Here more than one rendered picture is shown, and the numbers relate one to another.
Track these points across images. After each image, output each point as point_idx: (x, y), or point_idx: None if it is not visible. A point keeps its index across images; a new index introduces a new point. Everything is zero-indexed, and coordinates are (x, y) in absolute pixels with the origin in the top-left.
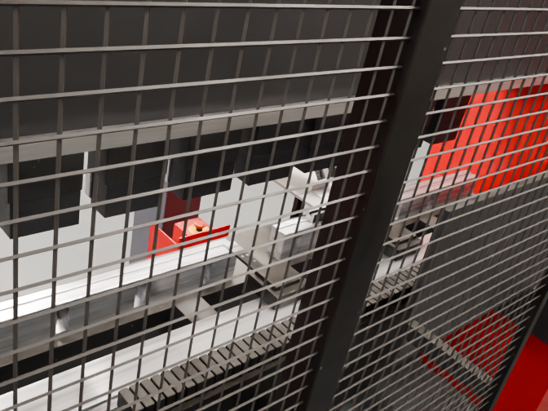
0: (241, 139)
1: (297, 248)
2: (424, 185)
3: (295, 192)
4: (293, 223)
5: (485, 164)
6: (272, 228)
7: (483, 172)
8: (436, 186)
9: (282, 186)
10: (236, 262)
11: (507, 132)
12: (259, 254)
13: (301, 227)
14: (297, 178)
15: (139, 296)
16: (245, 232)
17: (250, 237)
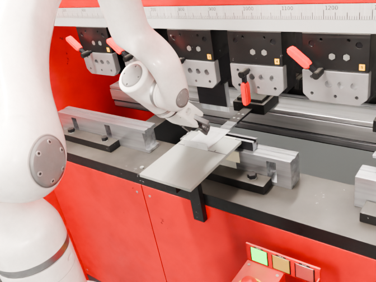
0: (374, 55)
1: (275, 168)
2: (112, 120)
3: (222, 156)
4: (269, 154)
5: (55, 98)
6: (291, 164)
7: (59, 104)
8: (108, 116)
9: (214, 168)
10: (334, 198)
11: (51, 61)
12: (302, 191)
13: (272, 149)
14: (185, 164)
15: None
16: (270, 212)
17: (277, 205)
